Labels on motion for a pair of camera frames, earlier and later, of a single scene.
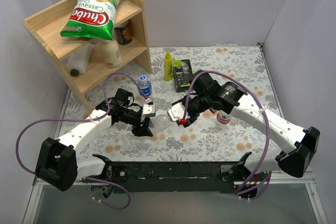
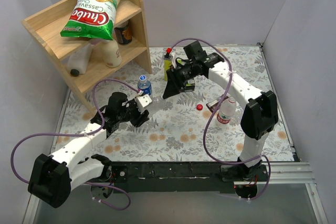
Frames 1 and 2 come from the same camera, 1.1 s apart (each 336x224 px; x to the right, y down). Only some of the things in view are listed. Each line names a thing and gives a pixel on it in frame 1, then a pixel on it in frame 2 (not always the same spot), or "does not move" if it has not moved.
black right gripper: (181, 119) → (177, 79)
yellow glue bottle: (168, 66) does not move
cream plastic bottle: (111, 54) does not move
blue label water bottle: (146, 86) does not move
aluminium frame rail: (278, 177) does not move
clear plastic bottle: (159, 123) → (158, 103)
